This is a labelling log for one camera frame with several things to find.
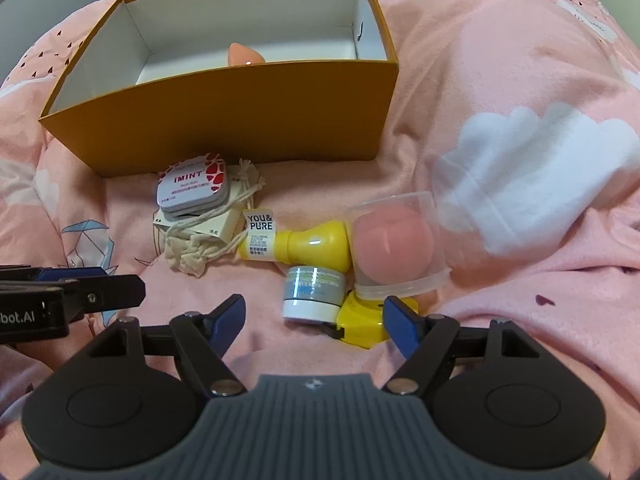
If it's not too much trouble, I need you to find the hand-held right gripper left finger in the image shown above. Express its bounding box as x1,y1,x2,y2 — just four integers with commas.
87,294,247,398

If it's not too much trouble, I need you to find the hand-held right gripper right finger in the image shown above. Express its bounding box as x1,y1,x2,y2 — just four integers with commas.
382,296,543,396

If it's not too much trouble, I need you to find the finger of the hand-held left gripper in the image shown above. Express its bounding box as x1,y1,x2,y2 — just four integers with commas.
0,275,147,323
0,265,118,283

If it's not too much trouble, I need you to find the yellow tape measure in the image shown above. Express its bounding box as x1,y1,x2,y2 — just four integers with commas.
320,287,418,350

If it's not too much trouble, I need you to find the beige drawstring pouch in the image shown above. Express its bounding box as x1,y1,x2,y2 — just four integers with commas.
164,159,266,278

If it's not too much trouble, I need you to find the clear container pink sponge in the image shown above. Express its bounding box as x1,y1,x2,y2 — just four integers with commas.
346,191,452,300

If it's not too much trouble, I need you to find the small grey cream jar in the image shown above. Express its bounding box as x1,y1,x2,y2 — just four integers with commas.
281,266,346,323

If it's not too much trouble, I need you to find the yellow bottle white label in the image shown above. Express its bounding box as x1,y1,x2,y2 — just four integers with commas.
237,206,353,273

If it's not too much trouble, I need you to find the red and white mint tin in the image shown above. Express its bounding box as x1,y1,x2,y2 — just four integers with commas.
156,154,231,218

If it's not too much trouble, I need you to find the orange cardboard box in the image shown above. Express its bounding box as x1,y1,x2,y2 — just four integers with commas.
39,0,400,178

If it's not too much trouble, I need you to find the pink bottle orange cap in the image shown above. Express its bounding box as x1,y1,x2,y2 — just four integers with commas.
227,42,268,67

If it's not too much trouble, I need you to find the pink printed blanket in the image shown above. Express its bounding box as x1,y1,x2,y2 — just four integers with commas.
0,0,640,480

